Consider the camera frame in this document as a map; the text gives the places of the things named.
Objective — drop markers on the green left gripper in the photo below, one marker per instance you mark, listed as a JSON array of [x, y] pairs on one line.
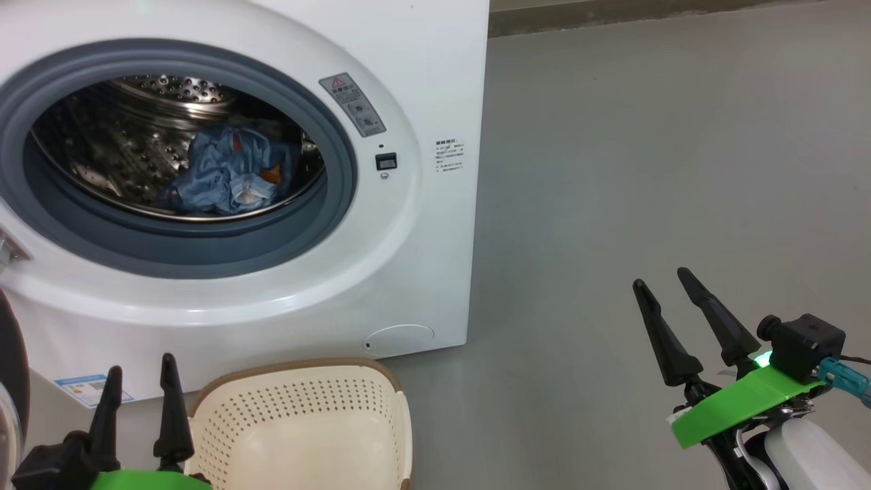
[[150, 482]]

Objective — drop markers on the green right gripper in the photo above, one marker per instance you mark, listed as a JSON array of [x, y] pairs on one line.
[[735, 405]]

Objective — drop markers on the black round glass washer door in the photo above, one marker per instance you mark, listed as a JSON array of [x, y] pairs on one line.
[[12, 381]]

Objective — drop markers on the cream bear-print garment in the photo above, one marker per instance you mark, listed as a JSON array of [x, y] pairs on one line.
[[248, 197]]

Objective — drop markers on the blue cake-print garment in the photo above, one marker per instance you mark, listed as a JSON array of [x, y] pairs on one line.
[[218, 170]]

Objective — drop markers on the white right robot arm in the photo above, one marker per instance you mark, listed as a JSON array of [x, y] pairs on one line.
[[816, 456]]

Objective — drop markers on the perforated steel washer drum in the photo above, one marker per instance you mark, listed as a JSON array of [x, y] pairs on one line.
[[102, 150]]

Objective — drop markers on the white front-load washing machine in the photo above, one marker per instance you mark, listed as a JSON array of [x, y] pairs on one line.
[[422, 272]]

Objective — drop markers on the black door latch socket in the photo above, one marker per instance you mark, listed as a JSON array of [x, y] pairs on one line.
[[386, 162]]

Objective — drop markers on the blue energy label sticker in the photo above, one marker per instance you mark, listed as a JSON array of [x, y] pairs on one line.
[[88, 389]]

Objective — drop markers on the cream perforated laundry basket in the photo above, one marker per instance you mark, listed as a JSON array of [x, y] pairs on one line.
[[306, 435]]

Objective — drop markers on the round white filter cover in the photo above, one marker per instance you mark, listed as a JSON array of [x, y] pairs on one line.
[[398, 340]]

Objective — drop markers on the small printed text label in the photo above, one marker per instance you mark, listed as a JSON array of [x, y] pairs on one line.
[[450, 156]]

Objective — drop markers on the grey warning label sticker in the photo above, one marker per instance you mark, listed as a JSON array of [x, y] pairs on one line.
[[352, 104]]

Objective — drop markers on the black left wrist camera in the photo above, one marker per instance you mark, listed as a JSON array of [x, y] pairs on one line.
[[47, 466]]

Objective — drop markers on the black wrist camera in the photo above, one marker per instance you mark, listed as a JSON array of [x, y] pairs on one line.
[[47, 466], [806, 347]]

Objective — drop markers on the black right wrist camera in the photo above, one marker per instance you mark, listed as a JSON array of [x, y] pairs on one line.
[[806, 347]]

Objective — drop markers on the teal right camera connector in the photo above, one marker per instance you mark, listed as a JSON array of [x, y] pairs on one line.
[[847, 381]]

